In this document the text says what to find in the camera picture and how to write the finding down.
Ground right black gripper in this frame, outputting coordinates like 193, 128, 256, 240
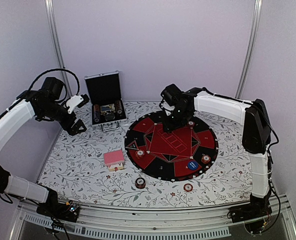
161, 107, 190, 133

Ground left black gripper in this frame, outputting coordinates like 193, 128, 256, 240
40, 100, 87, 136

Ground orange chips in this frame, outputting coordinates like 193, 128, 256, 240
135, 150, 145, 159
188, 121, 195, 128
201, 154, 211, 164

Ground triangular all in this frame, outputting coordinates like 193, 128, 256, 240
125, 140, 139, 151

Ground blue small blind button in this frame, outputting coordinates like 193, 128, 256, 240
187, 160, 199, 170

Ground orange chip stack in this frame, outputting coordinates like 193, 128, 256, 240
183, 183, 193, 192

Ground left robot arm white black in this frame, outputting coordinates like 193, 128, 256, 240
0, 77, 89, 217

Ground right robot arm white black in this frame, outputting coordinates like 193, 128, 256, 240
159, 84, 275, 222

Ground black dealer button in case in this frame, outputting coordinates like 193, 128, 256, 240
104, 112, 116, 122

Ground aluminium poker case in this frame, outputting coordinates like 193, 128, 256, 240
84, 70, 127, 132

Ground blue card deck in case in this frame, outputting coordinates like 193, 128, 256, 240
100, 104, 115, 113

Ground floral white table cloth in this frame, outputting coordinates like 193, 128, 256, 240
38, 101, 253, 209

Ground right chip row in case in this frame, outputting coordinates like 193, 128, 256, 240
115, 100, 123, 115

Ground red playing card deck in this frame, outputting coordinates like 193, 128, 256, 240
103, 149, 124, 167

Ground round red black poker mat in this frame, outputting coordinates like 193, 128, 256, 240
124, 111, 219, 182

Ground playing card box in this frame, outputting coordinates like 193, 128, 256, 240
108, 162, 124, 172

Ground dark red chip stack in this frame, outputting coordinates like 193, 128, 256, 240
135, 177, 146, 189

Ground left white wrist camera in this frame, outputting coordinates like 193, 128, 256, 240
64, 94, 89, 114

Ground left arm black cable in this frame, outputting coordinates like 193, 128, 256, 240
27, 68, 80, 97

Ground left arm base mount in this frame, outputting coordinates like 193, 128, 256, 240
36, 201, 80, 223

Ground right aluminium frame post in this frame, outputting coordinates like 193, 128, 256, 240
235, 0, 263, 99

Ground aluminium frame post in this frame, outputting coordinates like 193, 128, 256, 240
235, 0, 263, 99
44, 0, 73, 97

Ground front aluminium rail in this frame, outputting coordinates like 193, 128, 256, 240
9, 194, 296, 240

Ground left aluminium frame post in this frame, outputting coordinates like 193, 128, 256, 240
44, 0, 73, 97

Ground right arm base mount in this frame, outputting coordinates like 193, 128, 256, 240
227, 203, 272, 235

